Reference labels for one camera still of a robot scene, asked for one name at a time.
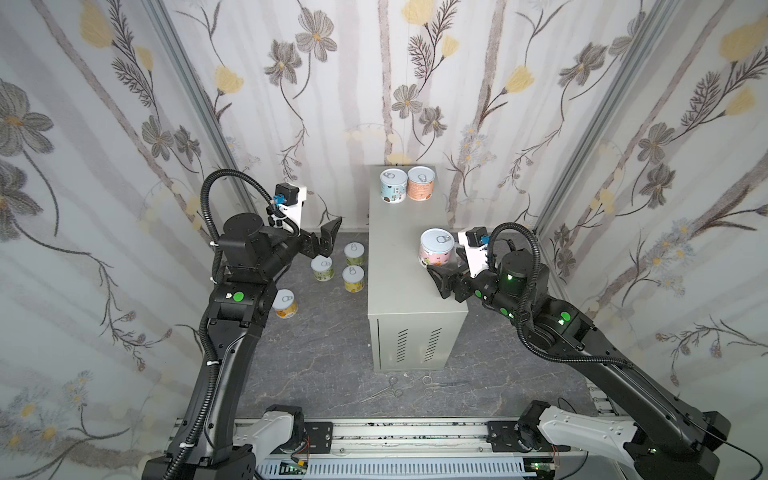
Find teal labelled can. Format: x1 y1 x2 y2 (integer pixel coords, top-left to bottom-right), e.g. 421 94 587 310
379 168 408 204

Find front can beside cabinet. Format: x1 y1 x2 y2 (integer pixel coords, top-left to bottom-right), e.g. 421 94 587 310
342 265 365 293

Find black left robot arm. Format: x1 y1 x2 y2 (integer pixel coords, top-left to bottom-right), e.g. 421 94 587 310
142 169 342 479

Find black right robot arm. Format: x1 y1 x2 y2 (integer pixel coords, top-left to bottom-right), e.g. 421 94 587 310
426 222 731 479

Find steel scissors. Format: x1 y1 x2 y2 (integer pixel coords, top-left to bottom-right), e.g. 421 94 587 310
362 376 404 403
421 375 470 391

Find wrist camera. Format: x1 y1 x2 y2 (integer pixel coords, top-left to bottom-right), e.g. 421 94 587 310
458 226 490 278
273 182 308 227

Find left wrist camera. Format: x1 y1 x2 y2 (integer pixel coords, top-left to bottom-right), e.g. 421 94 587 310
273 182 308 227

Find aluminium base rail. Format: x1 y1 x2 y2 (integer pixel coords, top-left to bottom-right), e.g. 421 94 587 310
158 416 655 480

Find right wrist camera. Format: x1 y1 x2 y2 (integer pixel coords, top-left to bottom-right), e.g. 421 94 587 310
458 226 490 278

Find rear can beside cabinet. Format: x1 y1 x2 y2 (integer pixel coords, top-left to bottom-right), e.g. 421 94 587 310
344 242 366 266

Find pink labelled can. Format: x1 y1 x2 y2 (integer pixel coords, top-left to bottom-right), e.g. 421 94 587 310
419 228 455 266

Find right steel scissors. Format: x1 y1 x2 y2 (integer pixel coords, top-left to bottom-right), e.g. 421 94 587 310
421 375 470 391

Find orange labelled can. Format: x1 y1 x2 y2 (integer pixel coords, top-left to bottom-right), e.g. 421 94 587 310
407 166 436 201

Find left steel scissors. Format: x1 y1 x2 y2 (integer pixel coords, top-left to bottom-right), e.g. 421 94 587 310
362 376 404 403

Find grey metal cabinet box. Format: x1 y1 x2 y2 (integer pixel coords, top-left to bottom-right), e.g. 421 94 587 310
366 166 468 372

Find can beside cabinet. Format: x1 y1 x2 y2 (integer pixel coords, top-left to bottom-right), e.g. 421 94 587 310
344 242 366 266
342 265 365 293

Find green labelled can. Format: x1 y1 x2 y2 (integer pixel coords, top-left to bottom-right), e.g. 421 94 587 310
310 255 335 282

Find yellow labelled can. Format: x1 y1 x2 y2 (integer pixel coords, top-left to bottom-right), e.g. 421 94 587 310
272 289 298 319

